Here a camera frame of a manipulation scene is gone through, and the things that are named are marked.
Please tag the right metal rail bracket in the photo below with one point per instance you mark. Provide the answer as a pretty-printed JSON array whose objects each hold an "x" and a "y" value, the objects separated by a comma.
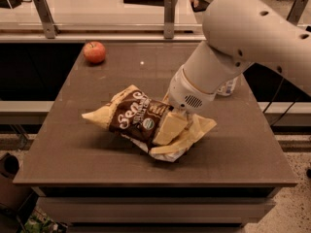
[{"x": 296, "y": 11}]

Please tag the left metal rail bracket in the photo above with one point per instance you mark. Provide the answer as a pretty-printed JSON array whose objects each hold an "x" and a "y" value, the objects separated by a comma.
[{"x": 45, "y": 15}]

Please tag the metal rail bracket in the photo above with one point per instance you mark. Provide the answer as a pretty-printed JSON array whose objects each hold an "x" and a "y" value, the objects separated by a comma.
[
  {"x": 45, "y": 15},
  {"x": 169, "y": 18},
  {"x": 296, "y": 11}
]

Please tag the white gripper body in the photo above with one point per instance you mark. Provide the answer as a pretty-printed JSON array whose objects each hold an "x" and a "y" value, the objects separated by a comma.
[{"x": 183, "y": 93}]

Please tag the red apple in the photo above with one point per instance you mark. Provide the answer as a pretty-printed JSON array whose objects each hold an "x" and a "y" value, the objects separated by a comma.
[{"x": 94, "y": 52}]

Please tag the green white bag on floor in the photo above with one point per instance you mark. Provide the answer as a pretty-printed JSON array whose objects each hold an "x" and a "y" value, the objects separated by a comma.
[{"x": 40, "y": 222}]

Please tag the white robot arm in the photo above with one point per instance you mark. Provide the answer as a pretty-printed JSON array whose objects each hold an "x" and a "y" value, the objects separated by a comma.
[{"x": 238, "y": 33}]

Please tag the middle metal rail bracket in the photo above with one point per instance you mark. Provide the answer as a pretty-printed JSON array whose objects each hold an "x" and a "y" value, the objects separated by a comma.
[{"x": 169, "y": 18}]

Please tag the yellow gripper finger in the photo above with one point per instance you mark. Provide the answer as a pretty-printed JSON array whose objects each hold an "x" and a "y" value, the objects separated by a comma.
[
  {"x": 191, "y": 134},
  {"x": 169, "y": 128}
]

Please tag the brown yellow chip bag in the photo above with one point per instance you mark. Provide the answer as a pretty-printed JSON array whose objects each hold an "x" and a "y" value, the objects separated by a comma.
[{"x": 135, "y": 116}]

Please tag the clear plastic water bottle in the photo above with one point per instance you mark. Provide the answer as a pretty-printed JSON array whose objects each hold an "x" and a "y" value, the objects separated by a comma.
[{"x": 227, "y": 88}]

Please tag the dark bin on floor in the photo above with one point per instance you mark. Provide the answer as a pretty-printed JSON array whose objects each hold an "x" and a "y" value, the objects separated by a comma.
[{"x": 12, "y": 196}]

